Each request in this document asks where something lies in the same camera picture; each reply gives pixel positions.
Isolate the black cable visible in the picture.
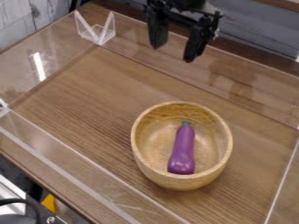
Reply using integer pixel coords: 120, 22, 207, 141
0, 198, 44, 224

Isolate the yellow tag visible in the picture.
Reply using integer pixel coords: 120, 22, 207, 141
41, 194, 57, 214

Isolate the clear acrylic corner bracket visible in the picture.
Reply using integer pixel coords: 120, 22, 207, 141
73, 11, 116, 46

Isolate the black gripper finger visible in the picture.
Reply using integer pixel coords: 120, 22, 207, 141
183, 25, 209, 63
147, 8, 168, 49

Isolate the purple toy eggplant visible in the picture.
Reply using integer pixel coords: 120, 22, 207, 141
167, 121, 195, 175

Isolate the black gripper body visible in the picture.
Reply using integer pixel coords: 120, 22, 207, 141
145, 0, 223, 35

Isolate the clear acrylic tray wall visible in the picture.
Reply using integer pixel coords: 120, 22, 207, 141
0, 105, 189, 224

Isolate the brown wooden bowl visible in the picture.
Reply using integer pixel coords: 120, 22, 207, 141
131, 101, 233, 191

